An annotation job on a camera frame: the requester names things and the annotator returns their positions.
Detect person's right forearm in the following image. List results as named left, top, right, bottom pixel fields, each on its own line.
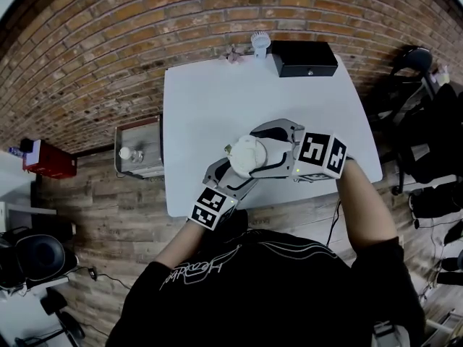
left=335, top=159, right=399, bottom=249

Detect black padded chair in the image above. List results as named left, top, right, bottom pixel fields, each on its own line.
left=14, top=234, right=67, bottom=282

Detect person's black shirt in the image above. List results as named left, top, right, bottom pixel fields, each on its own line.
left=108, top=228, right=426, bottom=347

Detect person's left forearm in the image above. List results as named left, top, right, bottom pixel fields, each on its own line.
left=154, top=220, right=209, bottom=271

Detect small white fan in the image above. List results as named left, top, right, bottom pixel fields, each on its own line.
left=250, top=31, right=271, bottom=60

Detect red box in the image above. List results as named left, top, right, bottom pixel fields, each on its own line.
left=22, top=139, right=77, bottom=179

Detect black floor cable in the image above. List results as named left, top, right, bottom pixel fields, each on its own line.
left=68, top=265, right=133, bottom=291

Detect clear bottle with white cap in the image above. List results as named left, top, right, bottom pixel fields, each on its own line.
left=119, top=146, right=145, bottom=164

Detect black folding chair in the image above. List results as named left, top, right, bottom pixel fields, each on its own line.
left=368, top=45, right=437, bottom=122

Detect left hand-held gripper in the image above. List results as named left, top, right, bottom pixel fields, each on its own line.
left=187, top=157, right=260, bottom=231

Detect black office chair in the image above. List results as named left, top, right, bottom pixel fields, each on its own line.
left=392, top=81, right=463, bottom=197

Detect white round lid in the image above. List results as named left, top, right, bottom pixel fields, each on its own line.
left=224, top=134, right=269, bottom=176

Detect person's black trousers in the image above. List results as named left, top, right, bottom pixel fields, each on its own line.
left=216, top=210, right=250, bottom=235

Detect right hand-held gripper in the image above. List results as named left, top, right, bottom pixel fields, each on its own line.
left=249, top=119, right=347, bottom=182

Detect black box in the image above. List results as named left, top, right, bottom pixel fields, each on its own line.
left=271, top=40, right=339, bottom=78

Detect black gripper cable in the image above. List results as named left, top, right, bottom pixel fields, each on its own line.
left=326, top=199, right=341, bottom=247

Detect white pad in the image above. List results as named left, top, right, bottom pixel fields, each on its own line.
left=27, top=139, right=43, bottom=166

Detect grey drawer cabinet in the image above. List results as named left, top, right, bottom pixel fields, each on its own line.
left=114, top=113, right=166, bottom=179

